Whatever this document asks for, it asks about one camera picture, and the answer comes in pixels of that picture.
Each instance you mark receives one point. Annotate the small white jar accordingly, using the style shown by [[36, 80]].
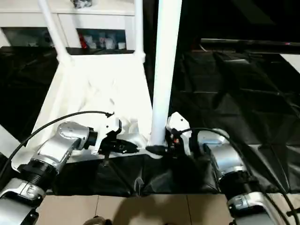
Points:
[[122, 45]]

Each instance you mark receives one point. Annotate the black stand leg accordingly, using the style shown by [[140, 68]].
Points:
[[294, 212]]

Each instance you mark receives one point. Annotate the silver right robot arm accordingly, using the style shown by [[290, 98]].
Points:
[[229, 164]]

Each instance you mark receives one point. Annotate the glossy black mat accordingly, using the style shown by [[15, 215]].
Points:
[[243, 103]]

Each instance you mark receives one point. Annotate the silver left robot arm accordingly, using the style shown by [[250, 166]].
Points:
[[61, 145]]

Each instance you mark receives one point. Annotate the black left robot foot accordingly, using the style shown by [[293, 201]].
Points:
[[96, 221]]

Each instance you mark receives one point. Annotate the small red bottle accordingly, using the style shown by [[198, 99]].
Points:
[[83, 42]]

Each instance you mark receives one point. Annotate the white plastic table top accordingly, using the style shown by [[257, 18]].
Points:
[[93, 79]]

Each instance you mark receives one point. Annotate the white cabinet with glass doors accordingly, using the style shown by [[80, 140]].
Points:
[[28, 21]]

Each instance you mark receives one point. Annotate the grey metal clutter object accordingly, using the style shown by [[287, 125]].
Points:
[[82, 3]]

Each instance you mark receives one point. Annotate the white plastic table leg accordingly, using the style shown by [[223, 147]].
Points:
[[5, 138], [166, 61], [54, 28], [138, 26]]

